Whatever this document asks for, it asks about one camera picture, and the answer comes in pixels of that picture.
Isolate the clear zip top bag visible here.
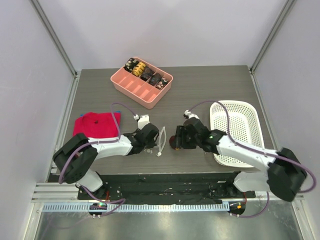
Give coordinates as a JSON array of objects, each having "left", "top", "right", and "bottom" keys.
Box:
[{"left": 156, "top": 126, "right": 167, "bottom": 157}]

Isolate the dark red fake fruit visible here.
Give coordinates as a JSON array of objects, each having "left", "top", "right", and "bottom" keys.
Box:
[{"left": 169, "top": 135, "right": 177, "bottom": 149}]

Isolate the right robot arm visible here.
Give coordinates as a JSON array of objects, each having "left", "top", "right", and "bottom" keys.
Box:
[{"left": 169, "top": 117, "right": 307, "bottom": 202}]

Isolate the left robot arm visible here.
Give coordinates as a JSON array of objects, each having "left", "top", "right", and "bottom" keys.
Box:
[{"left": 53, "top": 123, "right": 159, "bottom": 200}]

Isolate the red folded cloth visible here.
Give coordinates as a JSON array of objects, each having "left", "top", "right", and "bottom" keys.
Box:
[{"left": 72, "top": 112, "right": 119, "bottom": 139}]

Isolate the white perforated basket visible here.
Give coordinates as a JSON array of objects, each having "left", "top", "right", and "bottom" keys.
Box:
[{"left": 209, "top": 99, "right": 266, "bottom": 169}]

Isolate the black spotted sock roll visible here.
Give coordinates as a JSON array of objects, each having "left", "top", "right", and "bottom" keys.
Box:
[{"left": 155, "top": 77, "right": 169, "bottom": 91}]

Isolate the pink divided tray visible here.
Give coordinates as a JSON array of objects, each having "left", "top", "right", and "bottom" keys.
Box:
[{"left": 110, "top": 57, "right": 174, "bottom": 109}]

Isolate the dark brown sock roll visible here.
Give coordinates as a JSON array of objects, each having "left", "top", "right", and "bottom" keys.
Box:
[{"left": 140, "top": 67, "right": 155, "bottom": 81}]

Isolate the yellow black sock roll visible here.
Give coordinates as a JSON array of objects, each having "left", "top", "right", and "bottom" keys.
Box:
[{"left": 131, "top": 62, "right": 146, "bottom": 77}]

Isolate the black floral sock roll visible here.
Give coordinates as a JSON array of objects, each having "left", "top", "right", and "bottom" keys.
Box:
[{"left": 123, "top": 57, "right": 139, "bottom": 73}]

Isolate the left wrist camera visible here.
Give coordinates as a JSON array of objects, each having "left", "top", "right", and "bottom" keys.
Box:
[{"left": 133, "top": 114, "right": 150, "bottom": 130}]

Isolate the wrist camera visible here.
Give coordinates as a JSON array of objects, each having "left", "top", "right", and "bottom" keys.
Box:
[
  {"left": 133, "top": 114, "right": 150, "bottom": 130},
  {"left": 183, "top": 109, "right": 200, "bottom": 120}
]

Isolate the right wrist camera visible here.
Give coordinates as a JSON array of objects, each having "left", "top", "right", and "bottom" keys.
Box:
[{"left": 183, "top": 109, "right": 200, "bottom": 120}]

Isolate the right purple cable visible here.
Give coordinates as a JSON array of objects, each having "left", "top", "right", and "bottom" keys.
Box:
[{"left": 187, "top": 100, "right": 316, "bottom": 219}]

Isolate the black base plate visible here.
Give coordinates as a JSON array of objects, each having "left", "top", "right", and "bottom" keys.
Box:
[{"left": 77, "top": 171, "right": 256, "bottom": 202}]

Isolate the white slotted cable duct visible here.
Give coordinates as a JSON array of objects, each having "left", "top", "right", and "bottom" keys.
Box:
[{"left": 42, "top": 202, "right": 230, "bottom": 213}]

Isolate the right aluminium frame post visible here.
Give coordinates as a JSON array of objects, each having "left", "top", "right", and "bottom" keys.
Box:
[{"left": 249, "top": 0, "right": 297, "bottom": 74}]

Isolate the aluminium frame post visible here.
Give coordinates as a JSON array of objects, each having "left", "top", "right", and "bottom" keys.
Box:
[
  {"left": 249, "top": 0, "right": 297, "bottom": 74},
  {"left": 29, "top": 0, "right": 78, "bottom": 78}
]

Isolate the left aluminium frame post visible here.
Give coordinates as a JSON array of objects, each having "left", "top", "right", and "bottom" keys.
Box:
[{"left": 29, "top": 0, "right": 78, "bottom": 78}]

